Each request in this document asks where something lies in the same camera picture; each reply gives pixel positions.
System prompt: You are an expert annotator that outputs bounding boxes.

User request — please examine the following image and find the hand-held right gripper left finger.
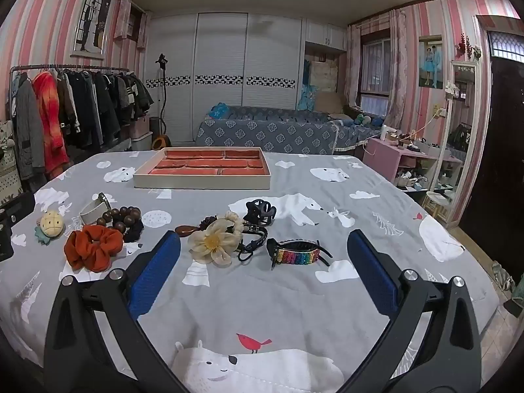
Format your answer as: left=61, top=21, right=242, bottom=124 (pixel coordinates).
left=44, top=230, right=193, bottom=393

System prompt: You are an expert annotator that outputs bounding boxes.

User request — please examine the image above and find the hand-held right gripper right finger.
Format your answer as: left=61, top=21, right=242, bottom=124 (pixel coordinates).
left=338, top=229, right=483, bottom=393

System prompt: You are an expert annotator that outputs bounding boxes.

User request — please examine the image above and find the black scrunchie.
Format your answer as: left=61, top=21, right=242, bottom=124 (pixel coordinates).
left=122, top=217, right=145, bottom=243

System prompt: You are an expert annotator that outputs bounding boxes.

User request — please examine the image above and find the cream flower hair tie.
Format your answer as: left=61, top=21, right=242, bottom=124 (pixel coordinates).
left=188, top=211, right=244, bottom=267

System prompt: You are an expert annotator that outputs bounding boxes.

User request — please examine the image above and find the wooden bead bracelet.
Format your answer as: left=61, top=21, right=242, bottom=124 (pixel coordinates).
left=97, top=207, right=142, bottom=232

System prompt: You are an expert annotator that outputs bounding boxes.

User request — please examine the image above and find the orange scrunchie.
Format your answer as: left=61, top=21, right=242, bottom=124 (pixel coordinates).
left=64, top=225, right=124, bottom=273

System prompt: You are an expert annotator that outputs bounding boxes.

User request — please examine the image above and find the small black hair clip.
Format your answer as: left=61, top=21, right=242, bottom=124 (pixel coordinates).
left=266, top=237, right=333, bottom=271

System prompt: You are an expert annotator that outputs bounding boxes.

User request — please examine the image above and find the black braided bracelet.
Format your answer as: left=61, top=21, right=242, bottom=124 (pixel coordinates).
left=235, top=221, right=269, bottom=263

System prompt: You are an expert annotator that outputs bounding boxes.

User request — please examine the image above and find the orange lined jewelry tray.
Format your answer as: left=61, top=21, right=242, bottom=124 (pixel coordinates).
left=133, top=146, right=271, bottom=190

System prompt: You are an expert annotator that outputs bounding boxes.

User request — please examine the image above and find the black hair claw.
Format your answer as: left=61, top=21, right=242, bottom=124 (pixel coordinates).
left=244, top=199, right=278, bottom=227

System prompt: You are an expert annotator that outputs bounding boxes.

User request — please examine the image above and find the black box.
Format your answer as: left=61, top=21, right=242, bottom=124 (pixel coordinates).
left=0, top=192, right=36, bottom=224

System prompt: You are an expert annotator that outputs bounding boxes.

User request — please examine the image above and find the pineapple shaped hair clip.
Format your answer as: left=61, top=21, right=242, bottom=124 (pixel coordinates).
left=34, top=210, right=66, bottom=246

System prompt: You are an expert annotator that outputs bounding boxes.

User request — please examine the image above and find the patterned beige cloth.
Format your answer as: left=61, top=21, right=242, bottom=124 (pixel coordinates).
left=0, top=121, right=25, bottom=205

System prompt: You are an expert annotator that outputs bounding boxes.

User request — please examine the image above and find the white stool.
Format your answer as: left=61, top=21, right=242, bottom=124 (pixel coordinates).
left=426, top=190, right=451, bottom=214

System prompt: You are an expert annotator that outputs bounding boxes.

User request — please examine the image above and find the grey quilted coat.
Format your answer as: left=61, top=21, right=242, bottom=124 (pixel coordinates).
left=11, top=74, right=47, bottom=181

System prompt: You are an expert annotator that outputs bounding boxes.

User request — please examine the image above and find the pink desk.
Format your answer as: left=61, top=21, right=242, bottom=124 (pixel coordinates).
left=364, top=137, right=463, bottom=189

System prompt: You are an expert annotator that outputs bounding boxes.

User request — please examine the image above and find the grey polar bear sheet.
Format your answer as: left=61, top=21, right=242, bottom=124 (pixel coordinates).
left=0, top=147, right=502, bottom=393

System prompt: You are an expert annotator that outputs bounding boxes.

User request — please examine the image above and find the orange red robe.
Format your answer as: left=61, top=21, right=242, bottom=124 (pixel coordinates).
left=33, top=71, right=70, bottom=178

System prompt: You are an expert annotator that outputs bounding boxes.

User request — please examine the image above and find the grey storage box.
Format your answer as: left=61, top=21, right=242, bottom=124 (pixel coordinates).
left=131, top=117, right=153, bottom=152

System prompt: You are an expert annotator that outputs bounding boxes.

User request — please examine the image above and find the row of hanging dark clothes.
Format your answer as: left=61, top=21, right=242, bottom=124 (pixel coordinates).
left=55, top=69, right=154, bottom=150

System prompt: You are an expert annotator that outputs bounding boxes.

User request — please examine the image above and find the white framed standing mirror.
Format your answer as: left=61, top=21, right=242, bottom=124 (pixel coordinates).
left=426, top=59, right=481, bottom=230

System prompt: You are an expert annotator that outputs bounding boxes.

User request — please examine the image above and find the bed with blue patterned cover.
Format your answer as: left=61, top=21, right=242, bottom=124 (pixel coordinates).
left=196, top=104, right=381, bottom=158

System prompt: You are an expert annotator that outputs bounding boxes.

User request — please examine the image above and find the dark wooden door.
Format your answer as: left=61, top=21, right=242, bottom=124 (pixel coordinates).
left=462, top=15, right=524, bottom=271

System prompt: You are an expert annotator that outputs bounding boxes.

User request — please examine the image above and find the garment steamer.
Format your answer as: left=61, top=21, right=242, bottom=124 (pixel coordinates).
left=149, top=53, right=170, bottom=150

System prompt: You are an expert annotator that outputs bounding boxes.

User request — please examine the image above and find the metal clothes rack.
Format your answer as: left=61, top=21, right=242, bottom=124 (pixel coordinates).
left=9, top=65, right=154, bottom=181

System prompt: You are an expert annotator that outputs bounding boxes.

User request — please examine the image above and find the barred window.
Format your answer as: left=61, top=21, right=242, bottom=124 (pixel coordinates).
left=359, top=38, right=391, bottom=117

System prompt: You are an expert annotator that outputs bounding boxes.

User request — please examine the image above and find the pink floral window curtain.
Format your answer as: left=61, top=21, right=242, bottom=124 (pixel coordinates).
left=346, top=8, right=410, bottom=132

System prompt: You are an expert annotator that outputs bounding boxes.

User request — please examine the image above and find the couple photo poster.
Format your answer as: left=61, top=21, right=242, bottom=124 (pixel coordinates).
left=418, top=35, right=443, bottom=89

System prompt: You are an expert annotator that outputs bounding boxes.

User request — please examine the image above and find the white sliding door wardrobe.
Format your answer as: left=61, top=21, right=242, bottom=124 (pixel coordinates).
left=143, top=11, right=348, bottom=144

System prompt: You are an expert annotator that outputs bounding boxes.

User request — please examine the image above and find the framed wedding poster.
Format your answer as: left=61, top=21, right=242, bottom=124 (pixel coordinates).
left=70, top=0, right=113, bottom=57

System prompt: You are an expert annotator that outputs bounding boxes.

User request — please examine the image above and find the red flower decoration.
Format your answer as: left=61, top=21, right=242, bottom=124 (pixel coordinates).
left=456, top=33, right=481, bottom=60

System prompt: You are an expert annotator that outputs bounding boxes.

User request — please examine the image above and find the short pink curtain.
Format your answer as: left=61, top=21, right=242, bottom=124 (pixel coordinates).
left=115, top=0, right=150, bottom=47

